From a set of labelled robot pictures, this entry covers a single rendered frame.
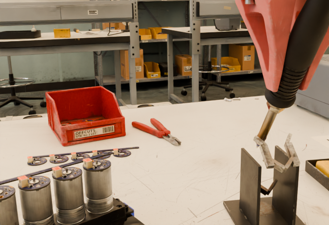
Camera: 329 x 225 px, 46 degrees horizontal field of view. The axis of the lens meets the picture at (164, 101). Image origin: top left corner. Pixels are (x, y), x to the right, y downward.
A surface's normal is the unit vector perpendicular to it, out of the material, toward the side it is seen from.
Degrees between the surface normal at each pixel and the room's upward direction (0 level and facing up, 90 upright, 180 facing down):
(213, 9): 90
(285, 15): 112
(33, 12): 90
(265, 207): 0
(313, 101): 90
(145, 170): 0
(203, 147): 0
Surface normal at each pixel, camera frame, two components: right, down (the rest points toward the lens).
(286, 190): -0.99, 0.05
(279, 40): 0.14, 0.58
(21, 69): 0.29, 0.22
